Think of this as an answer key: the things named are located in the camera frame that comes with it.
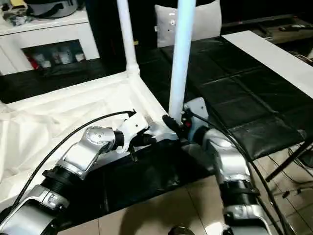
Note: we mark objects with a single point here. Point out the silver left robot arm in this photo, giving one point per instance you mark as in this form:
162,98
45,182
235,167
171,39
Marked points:
83,151

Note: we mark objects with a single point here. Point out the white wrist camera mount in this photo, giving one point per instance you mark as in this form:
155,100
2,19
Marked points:
133,127
196,107

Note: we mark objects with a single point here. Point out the black bar with red light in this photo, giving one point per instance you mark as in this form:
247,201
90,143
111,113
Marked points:
259,20

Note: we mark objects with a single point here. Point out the white flat board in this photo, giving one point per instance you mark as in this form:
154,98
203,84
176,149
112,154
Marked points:
269,56

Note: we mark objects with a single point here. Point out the black work mat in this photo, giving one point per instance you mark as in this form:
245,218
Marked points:
232,80

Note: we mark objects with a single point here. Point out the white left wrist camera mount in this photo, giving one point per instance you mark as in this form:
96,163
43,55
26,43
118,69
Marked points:
133,127

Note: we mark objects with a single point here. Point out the white plastic table top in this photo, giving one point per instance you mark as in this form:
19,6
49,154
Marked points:
61,102

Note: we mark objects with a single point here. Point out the dark rounded robot torso part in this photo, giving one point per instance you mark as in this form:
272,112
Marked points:
181,231

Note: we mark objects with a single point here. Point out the black metal table frame leg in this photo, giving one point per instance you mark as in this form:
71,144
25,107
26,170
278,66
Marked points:
288,161

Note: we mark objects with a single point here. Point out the white plastic table leg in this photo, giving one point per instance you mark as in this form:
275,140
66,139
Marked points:
127,36
182,61

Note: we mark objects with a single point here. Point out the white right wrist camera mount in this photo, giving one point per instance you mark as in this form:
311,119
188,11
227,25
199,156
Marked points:
196,107

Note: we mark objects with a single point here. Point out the small yellow black box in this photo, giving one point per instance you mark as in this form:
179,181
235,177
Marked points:
14,6

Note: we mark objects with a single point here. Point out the white glass-door cabinet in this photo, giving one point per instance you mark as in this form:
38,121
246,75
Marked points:
53,34

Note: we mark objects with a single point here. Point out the black furniture with yellow label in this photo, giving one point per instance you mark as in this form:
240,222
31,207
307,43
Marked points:
110,29

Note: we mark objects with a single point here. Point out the grey cushion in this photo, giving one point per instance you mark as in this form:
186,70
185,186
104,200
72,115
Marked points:
207,24

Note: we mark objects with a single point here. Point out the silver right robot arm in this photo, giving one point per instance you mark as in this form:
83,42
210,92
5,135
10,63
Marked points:
227,156

